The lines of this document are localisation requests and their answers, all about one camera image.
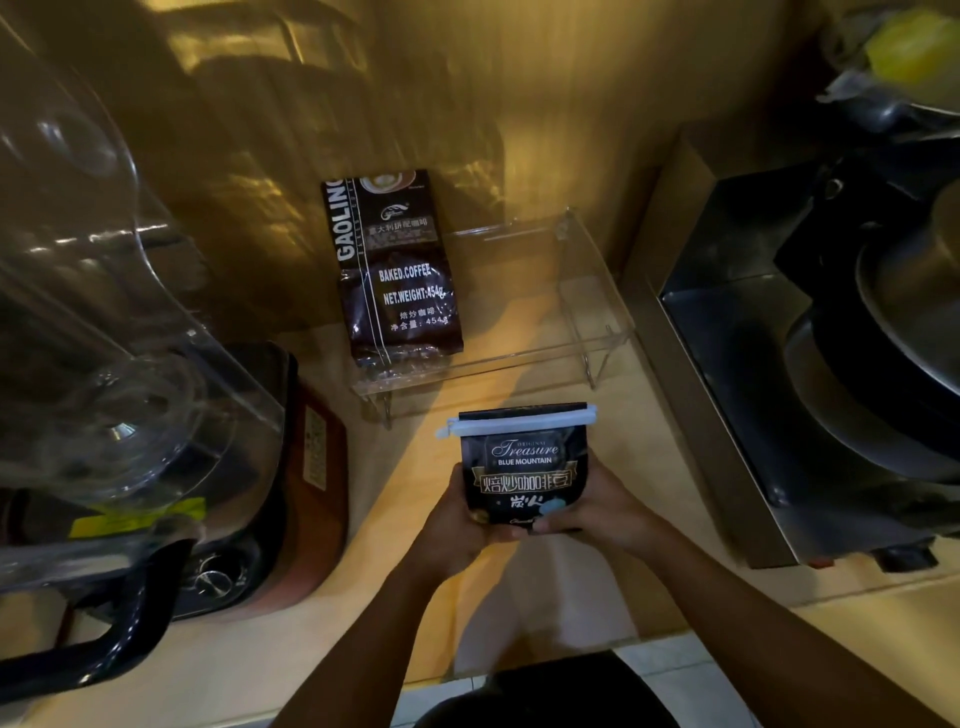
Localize person's left hand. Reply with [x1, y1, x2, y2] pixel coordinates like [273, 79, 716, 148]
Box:
[408, 462, 529, 580]

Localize person's right hand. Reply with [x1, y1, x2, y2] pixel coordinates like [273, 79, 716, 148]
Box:
[532, 454, 661, 558]

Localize black coffee bean bag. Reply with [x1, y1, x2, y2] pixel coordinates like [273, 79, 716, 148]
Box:
[457, 403, 594, 535]

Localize person's right forearm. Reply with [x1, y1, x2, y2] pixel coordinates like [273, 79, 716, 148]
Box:
[637, 517, 960, 728]

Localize person's left forearm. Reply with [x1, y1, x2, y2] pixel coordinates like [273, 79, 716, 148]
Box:
[271, 551, 444, 728]

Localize white bag sealing clip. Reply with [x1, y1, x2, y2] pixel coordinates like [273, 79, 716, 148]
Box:
[435, 404, 598, 441]

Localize person's dark clothing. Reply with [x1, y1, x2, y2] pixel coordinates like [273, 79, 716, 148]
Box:
[414, 651, 681, 728]

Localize clear acrylic riser stand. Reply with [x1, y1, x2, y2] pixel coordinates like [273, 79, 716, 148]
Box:
[351, 210, 637, 430]

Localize black and copper blender base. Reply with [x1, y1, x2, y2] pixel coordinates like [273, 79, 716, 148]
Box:
[0, 342, 349, 705]

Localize dark brown coffee bag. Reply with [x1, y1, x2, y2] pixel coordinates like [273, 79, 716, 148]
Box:
[321, 168, 465, 370]

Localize stainless steel machine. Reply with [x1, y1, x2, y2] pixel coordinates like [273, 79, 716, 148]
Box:
[621, 120, 960, 573]

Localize yellow cloth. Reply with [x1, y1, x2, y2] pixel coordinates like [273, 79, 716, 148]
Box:
[862, 7, 960, 87]

